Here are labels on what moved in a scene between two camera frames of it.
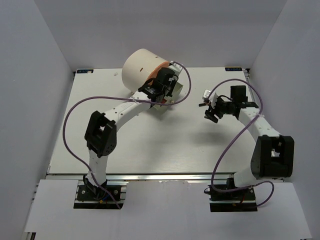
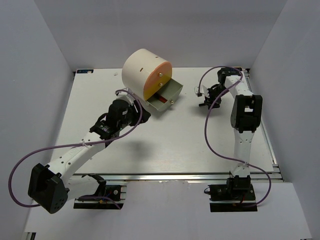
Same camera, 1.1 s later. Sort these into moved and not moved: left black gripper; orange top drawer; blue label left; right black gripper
Moved: left black gripper; right black gripper
Not moved: orange top drawer; blue label left
